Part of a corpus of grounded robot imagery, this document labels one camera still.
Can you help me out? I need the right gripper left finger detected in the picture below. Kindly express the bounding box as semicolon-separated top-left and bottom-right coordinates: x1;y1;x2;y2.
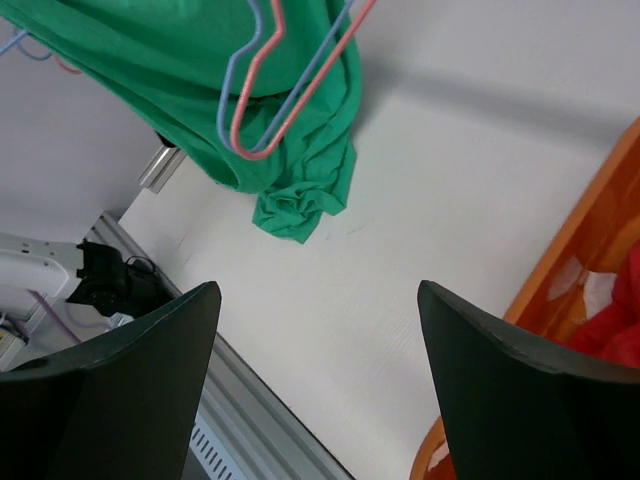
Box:
1;282;221;479

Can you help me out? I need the green tank top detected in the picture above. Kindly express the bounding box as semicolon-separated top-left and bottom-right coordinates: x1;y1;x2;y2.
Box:
1;1;362;242

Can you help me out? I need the red tank top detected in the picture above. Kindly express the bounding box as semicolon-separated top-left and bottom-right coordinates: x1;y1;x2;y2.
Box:
567;243;639;369

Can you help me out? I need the slotted cable duct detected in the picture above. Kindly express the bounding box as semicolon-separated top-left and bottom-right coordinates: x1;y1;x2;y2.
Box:
189;414;247;480

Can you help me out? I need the blue hanger of red top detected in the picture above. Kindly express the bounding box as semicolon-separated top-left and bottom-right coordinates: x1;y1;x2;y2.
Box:
217;0;357;154

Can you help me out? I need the pink hanger of grey top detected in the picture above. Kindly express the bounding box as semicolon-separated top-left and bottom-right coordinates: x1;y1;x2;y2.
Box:
53;55;82;75

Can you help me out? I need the white tank top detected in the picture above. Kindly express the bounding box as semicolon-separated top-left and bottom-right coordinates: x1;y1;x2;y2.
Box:
547;257;617;323

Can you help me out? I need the blue hanger of black top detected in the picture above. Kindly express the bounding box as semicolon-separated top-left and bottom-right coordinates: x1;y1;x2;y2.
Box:
0;26;53;62

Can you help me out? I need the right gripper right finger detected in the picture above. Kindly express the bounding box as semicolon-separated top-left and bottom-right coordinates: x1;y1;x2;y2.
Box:
417;281;639;479

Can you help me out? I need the front aluminium rail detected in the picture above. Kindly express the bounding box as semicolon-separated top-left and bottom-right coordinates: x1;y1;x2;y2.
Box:
89;212;356;480

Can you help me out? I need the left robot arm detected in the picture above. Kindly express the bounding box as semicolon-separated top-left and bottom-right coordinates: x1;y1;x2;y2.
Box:
1;233;172;326

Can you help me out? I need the orange plastic basket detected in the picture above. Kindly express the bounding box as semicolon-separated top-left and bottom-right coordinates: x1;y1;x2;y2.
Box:
411;125;639;479

